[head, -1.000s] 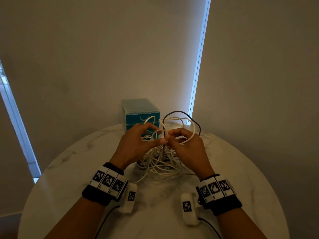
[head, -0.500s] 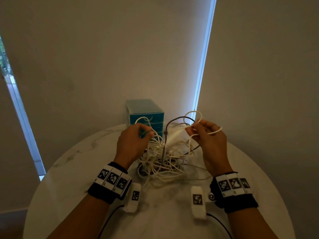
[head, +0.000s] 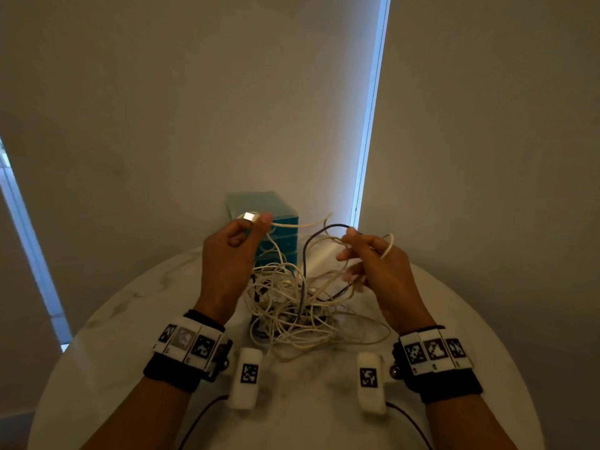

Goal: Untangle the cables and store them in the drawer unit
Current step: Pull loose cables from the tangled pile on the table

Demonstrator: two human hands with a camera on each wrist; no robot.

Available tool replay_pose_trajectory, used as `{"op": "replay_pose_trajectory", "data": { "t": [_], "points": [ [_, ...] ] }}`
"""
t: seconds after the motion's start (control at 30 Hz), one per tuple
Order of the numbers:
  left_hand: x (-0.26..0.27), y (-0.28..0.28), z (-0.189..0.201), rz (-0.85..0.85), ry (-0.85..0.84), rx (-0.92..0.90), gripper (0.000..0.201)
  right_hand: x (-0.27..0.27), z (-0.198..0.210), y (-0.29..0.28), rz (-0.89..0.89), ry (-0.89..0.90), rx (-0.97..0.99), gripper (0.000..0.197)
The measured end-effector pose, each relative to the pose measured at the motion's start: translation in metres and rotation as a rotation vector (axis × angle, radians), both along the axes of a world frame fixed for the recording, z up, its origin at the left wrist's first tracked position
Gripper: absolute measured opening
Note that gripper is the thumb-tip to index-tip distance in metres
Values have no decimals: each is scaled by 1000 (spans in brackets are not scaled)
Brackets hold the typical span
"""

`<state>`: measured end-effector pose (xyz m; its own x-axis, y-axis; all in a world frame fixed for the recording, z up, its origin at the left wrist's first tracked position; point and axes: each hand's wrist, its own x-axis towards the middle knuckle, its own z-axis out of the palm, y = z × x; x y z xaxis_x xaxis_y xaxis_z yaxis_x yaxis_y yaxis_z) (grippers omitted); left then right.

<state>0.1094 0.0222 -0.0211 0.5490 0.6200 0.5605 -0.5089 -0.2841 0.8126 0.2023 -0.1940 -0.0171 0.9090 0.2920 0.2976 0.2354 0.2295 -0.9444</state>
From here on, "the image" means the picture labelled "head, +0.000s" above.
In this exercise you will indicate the person's right hand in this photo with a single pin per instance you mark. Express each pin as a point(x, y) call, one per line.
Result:
point(391, 281)

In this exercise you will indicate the person's left hand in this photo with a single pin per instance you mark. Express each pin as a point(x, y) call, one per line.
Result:
point(225, 271)

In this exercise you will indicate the person's right thumb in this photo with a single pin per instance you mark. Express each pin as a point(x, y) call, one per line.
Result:
point(350, 255)

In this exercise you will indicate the person's left thumb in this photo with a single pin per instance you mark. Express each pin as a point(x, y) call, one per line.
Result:
point(261, 227)

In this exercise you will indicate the person's right forearm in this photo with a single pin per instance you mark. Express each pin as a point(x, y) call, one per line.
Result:
point(464, 424)

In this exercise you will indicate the person's left forearm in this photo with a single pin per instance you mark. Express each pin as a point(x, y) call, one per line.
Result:
point(145, 417)

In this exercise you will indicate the teal drawer box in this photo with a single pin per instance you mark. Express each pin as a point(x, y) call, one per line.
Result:
point(281, 215)

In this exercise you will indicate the black wristband with marker tiles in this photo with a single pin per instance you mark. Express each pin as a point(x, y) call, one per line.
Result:
point(185, 351)
point(438, 365)

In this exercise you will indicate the white wrist camera with marker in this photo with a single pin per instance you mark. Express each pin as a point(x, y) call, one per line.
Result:
point(370, 381)
point(246, 377)

